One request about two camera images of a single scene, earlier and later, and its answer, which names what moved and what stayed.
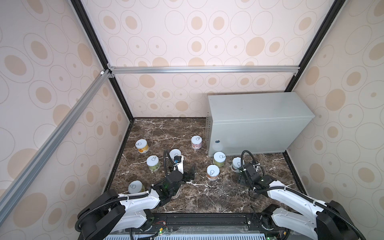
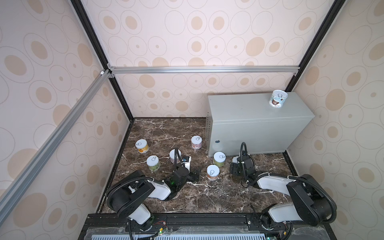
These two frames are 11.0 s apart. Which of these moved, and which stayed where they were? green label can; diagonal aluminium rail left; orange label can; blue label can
Moved: blue label can
Stayed: orange label can; diagonal aluminium rail left; green label can
